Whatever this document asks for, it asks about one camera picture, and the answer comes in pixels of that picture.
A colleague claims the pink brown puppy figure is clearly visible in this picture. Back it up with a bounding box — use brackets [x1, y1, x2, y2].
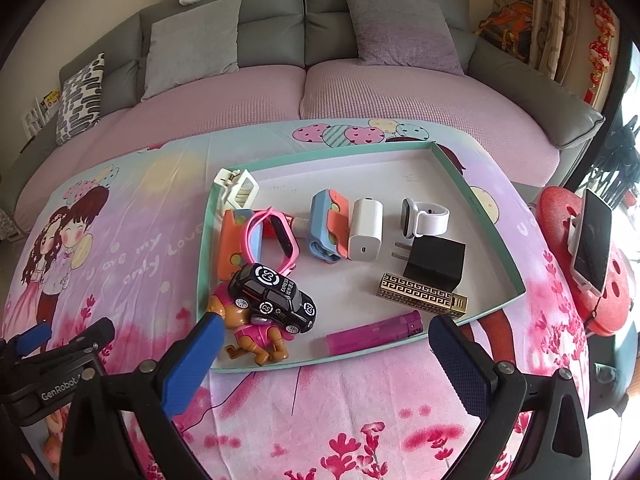
[207, 282, 293, 366]

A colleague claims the black toy car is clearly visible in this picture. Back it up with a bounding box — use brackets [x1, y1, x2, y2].
[228, 263, 317, 335]

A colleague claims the gold black patterned lighter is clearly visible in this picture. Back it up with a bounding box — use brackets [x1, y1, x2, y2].
[376, 272, 468, 318]

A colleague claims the purple lighter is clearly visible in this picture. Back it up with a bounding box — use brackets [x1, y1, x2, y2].
[326, 310, 424, 356]

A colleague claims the pink smart watch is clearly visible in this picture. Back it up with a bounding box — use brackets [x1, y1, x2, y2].
[241, 207, 299, 276]

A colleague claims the white hair claw clip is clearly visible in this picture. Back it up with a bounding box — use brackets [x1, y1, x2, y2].
[214, 168, 259, 211]

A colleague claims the black power adapter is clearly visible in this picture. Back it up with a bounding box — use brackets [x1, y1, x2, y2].
[392, 235, 465, 292]

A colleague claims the blue orange toy block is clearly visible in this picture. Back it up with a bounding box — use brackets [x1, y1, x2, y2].
[216, 209, 255, 282]
[308, 188, 349, 263]

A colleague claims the white smart watch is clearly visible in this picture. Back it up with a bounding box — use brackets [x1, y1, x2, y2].
[400, 197, 450, 240]

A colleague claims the white power adapter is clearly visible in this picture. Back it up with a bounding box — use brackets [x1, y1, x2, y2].
[348, 197, 384, 262]

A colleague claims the red glue bottle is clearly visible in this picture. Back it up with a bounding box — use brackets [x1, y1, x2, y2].
[262, 216, 310, 240]

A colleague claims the cartoon print pink blanket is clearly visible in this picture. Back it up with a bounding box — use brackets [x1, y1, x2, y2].
[3, 114, 590, 479]

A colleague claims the teal shallow cardboard tray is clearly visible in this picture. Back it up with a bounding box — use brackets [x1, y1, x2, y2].
[195, 141, 527, 373]

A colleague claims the phone on white stand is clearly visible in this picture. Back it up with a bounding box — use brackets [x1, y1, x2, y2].
[567, 190, 612, 297]

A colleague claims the books and white rack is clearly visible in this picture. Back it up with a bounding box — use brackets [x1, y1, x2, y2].
[22, 89, 61, 139]

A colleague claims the black white patterned cushion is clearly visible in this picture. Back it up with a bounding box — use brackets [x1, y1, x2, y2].
[55, 52, 105, 146]

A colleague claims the light grey cushion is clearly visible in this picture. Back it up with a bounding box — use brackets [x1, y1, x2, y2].
[142, 0, 242, 100]

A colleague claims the grey sofa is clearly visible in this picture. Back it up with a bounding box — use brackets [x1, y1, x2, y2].
[1, 0, 603, 231]

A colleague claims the red hanging ornament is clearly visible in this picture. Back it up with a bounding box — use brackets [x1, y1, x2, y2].
[584, 0, 617, 105]

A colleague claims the orange bag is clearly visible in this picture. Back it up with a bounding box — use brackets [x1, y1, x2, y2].
[476, 1, 533, 63]

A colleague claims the purple grey cushion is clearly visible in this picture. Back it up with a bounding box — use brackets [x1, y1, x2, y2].
[346, 0, 463, 76]

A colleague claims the patterned beige curtain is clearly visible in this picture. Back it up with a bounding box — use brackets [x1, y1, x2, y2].
[492, 0, 580, 84]

